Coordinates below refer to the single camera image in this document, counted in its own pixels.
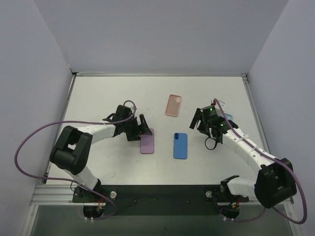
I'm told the light blue phone case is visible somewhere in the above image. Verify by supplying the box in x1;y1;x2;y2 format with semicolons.
225;114;233;120

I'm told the pink phone case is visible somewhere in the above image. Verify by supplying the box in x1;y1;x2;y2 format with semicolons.
165;94;182;117

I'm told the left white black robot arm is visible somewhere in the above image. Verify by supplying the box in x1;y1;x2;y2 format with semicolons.
50;105;153;203

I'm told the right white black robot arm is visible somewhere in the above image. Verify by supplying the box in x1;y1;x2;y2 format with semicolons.
189;105;297;208

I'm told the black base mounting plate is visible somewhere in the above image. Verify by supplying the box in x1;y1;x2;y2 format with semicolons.
72;184;249;216

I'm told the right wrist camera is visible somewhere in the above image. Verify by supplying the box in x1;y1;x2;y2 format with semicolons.
211;98;225;107

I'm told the aluminium right frame rail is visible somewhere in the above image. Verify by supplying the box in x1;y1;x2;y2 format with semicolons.
242;76;274;158

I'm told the aluminium frame rail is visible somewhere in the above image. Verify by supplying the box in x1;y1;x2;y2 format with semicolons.
74;72;248;77
45;73;76;184
242;76;274;158
29;184;295;207

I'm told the aluminium left frame rail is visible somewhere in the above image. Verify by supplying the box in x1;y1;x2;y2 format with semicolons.
45;73;76;184

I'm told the aluminium back frame rail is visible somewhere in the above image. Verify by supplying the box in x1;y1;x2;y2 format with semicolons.
74;72;248;77

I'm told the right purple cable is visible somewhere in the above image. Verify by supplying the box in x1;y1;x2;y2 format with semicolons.
213;98;308;225

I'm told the aluminium front frame rail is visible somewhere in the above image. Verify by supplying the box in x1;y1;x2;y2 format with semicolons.
29;184;295;207

